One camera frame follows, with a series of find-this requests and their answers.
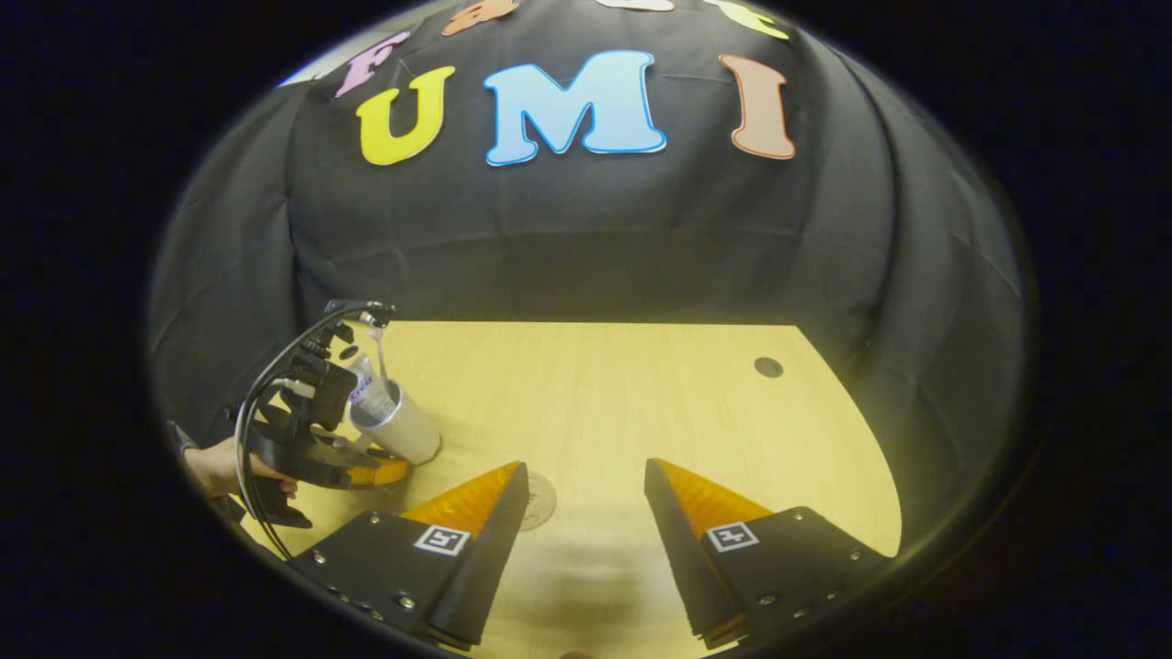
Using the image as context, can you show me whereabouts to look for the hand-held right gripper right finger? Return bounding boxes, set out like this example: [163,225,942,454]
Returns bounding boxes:
[644,458,895,652]

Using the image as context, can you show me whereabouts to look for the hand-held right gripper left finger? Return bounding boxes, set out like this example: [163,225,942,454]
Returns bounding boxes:
[291,460,531,652]

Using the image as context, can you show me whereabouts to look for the white cup with wooden handle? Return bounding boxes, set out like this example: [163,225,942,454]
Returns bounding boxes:
[348,379,444,467]

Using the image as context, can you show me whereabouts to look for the white toothpaste tube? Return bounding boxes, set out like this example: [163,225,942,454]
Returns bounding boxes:
[347,354,397,423]

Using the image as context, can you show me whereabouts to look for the pale purple toothbrush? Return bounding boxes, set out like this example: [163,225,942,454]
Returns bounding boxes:
[366,324,391,387]

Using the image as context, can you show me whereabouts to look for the light wooden desktop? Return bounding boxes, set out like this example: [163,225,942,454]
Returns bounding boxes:
[243,320,904,659]

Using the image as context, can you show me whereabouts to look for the black backdrop cloth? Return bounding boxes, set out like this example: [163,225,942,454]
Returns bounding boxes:
[146,0,1036,561]

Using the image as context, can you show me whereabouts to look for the black cable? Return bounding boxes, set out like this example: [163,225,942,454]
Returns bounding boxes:
[233,302,396,562]

